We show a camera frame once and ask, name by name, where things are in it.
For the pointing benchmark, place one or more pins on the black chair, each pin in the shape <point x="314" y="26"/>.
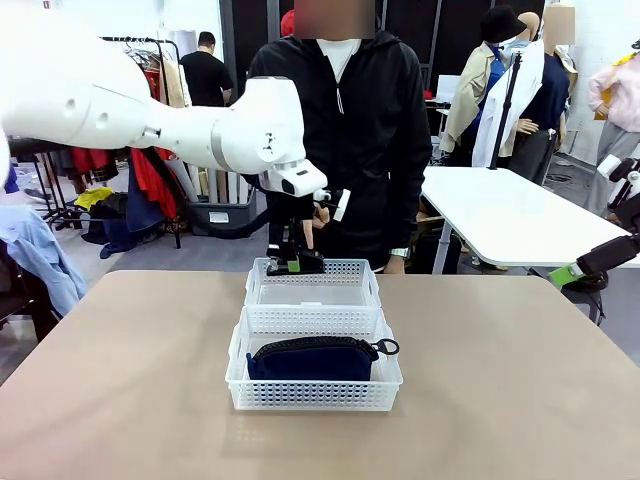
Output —
<point x="22" y="300"/>

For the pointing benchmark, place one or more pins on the left arm white wrist camera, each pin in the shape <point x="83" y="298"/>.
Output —
<point x="340" y="205"/>

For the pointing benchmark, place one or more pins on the white upright board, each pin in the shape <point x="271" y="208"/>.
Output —
<point x="449" y="87"/>

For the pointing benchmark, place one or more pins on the mannequin with white coat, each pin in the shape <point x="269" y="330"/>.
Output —
<point x="505" y="115"/>

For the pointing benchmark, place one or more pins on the man in black t-shirt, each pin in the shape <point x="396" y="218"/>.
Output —
<point x="205" y="75"/>

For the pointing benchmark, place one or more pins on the white t-shirt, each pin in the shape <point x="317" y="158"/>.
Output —
<point x="340" y="55"/>

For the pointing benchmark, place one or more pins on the figure in navy clothes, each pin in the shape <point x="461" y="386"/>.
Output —
<point x="550" y="100"/>

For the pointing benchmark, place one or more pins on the silver wristwatch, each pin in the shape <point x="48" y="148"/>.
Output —
<point x="400" y="252"/>

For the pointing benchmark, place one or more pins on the person's left forearm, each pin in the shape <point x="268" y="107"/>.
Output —
<point x="410" y="210"/>

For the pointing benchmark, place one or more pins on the person's right hand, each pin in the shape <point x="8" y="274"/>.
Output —
<point x="320" y="220"/>

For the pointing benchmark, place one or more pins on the grey leaning cardboard tube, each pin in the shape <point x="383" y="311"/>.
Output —
<point x="187" y="185"/>

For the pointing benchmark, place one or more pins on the navy blue zip pouch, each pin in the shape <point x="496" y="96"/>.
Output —
<point x="310" y="362"/>

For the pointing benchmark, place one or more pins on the tall white cardboard tube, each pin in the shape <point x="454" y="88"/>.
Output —
<point x="215" y="185"/>

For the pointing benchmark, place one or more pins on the person in black jacket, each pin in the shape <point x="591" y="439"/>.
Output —
<point x="375" y="150"/>

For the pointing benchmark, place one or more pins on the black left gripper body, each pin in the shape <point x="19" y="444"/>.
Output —
<point x="287" y="220"/>

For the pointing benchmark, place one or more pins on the person in pink sweater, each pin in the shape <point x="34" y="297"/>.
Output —
<point x="620" y="110"/>

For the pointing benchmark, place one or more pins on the light blue draped shirt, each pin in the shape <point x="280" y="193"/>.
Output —
<point x="45" y="260"/>

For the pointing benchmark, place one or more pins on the beige hanging garment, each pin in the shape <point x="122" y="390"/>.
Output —
<point x="172" y="85"/>

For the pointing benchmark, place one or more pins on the dark clothes pile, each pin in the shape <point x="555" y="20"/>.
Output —
<point x="115" y="225"/>

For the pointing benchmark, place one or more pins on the black clothes rack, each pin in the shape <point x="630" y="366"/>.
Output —
<point x="170" y="150"/>

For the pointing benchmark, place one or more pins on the red hanging jacket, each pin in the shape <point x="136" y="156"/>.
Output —
<point x="92" y="160"/>

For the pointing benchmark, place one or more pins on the white computer tower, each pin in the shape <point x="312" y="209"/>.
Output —
<point x="435" y="149"/>

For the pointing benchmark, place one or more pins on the plaid skirt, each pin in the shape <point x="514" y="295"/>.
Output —
<point x="97" y="175"/>

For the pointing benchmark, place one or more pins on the dark blue hanging garment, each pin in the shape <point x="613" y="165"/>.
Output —
<point x="142" y="215"/>

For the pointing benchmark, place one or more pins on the right arm white wrist camera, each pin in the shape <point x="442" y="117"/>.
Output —
<point x="610" y="167"/>

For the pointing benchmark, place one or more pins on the arm white wrist camera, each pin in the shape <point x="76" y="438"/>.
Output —
<point x="340" y="205"/>
<point x="610" y="167"/>

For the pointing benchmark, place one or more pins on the mannequin with beige trench coat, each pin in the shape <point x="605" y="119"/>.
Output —
<point x="470" y="95"/>

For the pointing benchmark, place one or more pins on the black stapler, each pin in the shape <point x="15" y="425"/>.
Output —
<point x="312" y="262"/>

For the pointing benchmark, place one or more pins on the black tripod pole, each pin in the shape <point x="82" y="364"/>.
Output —
<point x="506" y="110"/>

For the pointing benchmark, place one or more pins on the red hanging dress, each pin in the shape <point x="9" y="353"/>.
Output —
<point x="155" y="185"/>

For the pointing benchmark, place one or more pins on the white wall poster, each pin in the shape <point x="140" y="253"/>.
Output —
<point x="182" y="37"/>

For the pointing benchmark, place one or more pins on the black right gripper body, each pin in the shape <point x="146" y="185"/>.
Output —
<point x="630" y="210"/>

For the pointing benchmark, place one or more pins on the person's left hand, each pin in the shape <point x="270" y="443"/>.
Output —
<point x="396" y="266"/>

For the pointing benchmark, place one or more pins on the yellow cloth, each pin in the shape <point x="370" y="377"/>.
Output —
<point x="92" y="197"/>

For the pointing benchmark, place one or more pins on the left gripper black green finger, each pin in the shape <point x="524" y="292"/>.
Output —
<point x="293" y="265"/>
<point x="275" y="257"/>

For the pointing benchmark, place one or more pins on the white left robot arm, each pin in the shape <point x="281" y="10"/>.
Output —
<point x="75" y="110"/>

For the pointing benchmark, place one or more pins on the royal blue cloth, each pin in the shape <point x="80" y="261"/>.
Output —
<point x="12" y="180"/>

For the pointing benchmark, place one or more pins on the white perforated plastic basket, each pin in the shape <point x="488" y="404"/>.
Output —
<point x="310" y="397"/>
<point x="312" y="290"/>

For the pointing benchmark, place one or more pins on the white table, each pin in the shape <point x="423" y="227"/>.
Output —
<point x="515" y="215"/>

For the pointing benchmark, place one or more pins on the grey plastic storage box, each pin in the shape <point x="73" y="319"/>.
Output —
<point x="220" y="220"/>

